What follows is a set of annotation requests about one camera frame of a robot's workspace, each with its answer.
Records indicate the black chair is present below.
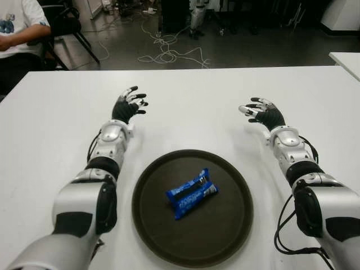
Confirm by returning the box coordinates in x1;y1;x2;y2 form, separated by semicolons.
38;0;101;71

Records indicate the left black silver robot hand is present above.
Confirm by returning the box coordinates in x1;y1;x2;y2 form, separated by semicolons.
112;85;149;124

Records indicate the white counter with black base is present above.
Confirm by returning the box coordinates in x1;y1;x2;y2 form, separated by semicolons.
320;0;360;37

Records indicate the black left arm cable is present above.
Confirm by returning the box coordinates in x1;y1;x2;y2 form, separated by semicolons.
86;129;107;264

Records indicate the white side table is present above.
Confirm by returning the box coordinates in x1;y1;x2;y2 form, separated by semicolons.
328;52;360;84

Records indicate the seated person in white t-shirt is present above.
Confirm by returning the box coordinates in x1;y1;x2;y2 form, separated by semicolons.
0;0;53;98

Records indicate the folded metal frame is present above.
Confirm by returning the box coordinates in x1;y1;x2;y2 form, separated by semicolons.
286;1;307;29

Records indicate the tangled white floor cable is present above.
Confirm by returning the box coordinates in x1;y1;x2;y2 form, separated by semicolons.
95;19;211;69

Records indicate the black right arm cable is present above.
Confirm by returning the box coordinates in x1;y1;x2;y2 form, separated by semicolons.
274;134;330;265

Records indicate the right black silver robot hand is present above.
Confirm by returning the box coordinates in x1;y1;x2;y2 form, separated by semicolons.
238;97;286;132

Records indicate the black cabinet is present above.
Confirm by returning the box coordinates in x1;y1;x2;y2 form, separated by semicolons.
159;0;195;34

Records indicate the blue Oreo cookie packet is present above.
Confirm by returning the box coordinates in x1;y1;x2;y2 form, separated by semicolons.
164;168;219;222

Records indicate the white panel board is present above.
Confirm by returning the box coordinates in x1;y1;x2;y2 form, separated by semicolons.
87;0;104;20

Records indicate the round dark brown tray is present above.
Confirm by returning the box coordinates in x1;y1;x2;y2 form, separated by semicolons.
132;149;254;267

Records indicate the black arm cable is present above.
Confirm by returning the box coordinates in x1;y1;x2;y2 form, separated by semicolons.
86;129;107;264
274;134;330;265

